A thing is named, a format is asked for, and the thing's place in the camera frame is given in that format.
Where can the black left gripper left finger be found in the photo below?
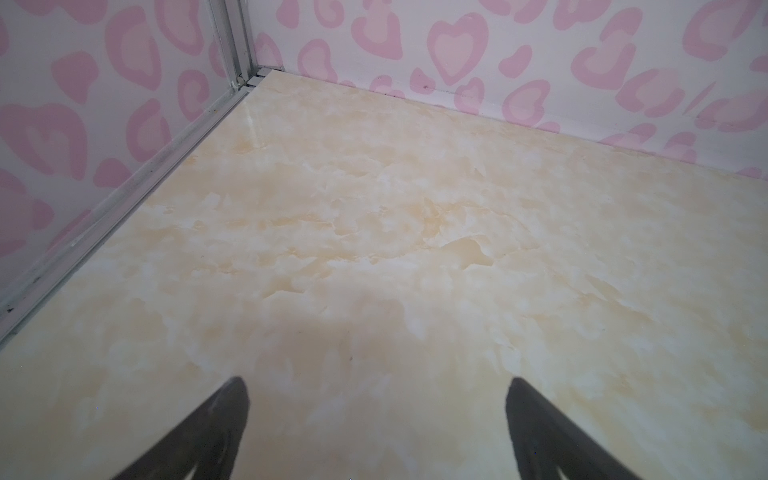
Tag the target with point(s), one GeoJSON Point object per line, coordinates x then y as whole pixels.
{"type": "Point", "coordinates": [202, 446]}

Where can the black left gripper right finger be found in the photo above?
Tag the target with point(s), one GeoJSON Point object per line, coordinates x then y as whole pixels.
{"type": "Point", "coordinates": [548, 445]}

